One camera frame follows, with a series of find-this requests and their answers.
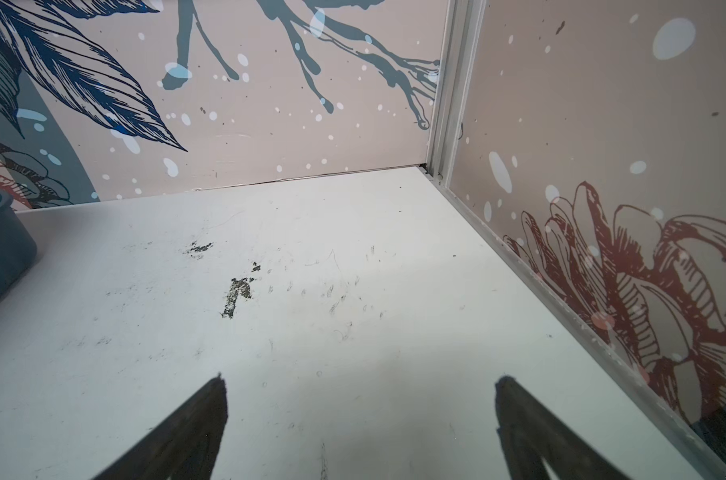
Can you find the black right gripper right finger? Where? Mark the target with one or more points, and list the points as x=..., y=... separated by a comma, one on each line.
x=535, y=442

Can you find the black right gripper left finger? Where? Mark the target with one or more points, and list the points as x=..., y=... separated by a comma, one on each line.
x=185, y=445

